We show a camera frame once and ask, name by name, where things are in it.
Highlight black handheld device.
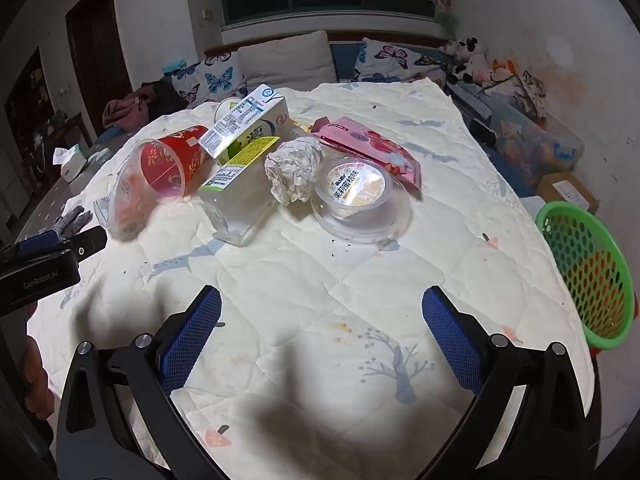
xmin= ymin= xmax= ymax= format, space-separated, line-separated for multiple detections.
xmin=470 ymin=119 xmax=498 ymax=146

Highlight white quilted blanket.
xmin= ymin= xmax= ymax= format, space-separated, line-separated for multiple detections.
xmin=27 ymin=82 xmax=596 ymax=480

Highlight grey knit glove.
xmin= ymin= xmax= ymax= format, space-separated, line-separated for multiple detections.
xmin=52 ymin=205 xmax=94 ymax=237

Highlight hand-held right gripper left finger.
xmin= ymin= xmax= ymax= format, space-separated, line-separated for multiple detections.
xmin=56 ymin=284 xmax=226 ymax=480

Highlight paper flower wall decoration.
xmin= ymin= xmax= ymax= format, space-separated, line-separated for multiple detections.
xmin=427 ymin=0 xmax=458 ymax=28

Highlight brown wooden door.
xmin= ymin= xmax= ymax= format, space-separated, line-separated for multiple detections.
xmin=65 ymin=0 xmax=133 ymax=121

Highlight pink jacket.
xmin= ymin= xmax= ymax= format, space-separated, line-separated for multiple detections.
xmin=102 ymin=91 xmax=151 ymax=131

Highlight small butterfly print pillow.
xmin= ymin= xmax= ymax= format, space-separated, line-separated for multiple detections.
xmin=170 ymin=52 xmax=246 ymax=106

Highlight brown cardboard box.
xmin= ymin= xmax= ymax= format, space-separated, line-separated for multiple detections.
xmin=537 ymin=172 xmax=600 ymax=213

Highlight dark clothes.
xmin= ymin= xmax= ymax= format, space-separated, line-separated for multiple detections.
xmin=145 ymin=80 xmax=188 ymax=116

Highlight clear plastic storage bin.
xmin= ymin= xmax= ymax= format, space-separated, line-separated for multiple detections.
xmin=487 ymin=102 xmax=586 ymax=186

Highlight dark shelf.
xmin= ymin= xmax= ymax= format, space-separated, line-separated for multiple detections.
xmin=2 ymin=47 xmax=51 ymax=161

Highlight person's left hand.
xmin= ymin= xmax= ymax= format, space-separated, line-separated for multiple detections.
xmin=25 ymin=335 xmax=52 ymax=411

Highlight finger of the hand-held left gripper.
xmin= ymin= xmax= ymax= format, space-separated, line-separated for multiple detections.
xmin=64 ymin=225 xmax=107 ymax=262
xmin=14 ymin=231 xmax=73 ymax=260

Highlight green plastic basket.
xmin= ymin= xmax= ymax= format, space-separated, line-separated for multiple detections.
xmin=535 ymin=201 xmax=636 ymax=353

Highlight grey patterned long box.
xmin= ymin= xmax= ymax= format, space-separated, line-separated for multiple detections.
xmin=447 ymin=82 xmax=493 ymax=118

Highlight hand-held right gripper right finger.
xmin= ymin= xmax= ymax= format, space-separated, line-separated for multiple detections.
xmin=421 ymin=285 xmax=591 ymax=480

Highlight clear plastic lid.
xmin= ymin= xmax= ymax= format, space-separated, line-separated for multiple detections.
xmin=310 ymin=180 xmax=412 ymax=245

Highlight white tissue box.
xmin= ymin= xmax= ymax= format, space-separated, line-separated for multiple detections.
xmin=61 ymin=144 xmax=90 ymax=182

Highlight pink snack packet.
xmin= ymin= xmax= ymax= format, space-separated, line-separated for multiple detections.
xmin=310 ymin=116 xmax=422 ymax=191

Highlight red printed paper cup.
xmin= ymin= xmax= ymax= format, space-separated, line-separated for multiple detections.
xmin=95 ymin=125 xmax=213 ymax=241

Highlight white tissue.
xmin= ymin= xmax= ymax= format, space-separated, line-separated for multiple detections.
xmin=264 ymin=136 xmax=323 ymax=205

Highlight clear bottle with green label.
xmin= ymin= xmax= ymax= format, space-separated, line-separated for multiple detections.
xmin=199 ymin=122 xmax=291 ymax=247

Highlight white and blue milk carton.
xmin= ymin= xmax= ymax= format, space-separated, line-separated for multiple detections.
xmin=197 ymin=84 xmax=289 ymax=161

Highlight beige pillow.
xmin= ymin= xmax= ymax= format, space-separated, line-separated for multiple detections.
xmin=236 ymin=30 xmax=337 ymax=96

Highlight large butterfly print pillow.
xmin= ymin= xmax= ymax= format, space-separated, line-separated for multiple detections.
xmin=355 ymin=37 xmax=448 ymax=86

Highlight clear pudding cup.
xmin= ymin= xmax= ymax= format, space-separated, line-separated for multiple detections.
xmin=314 ymin=156 xmax=396 ymax=219

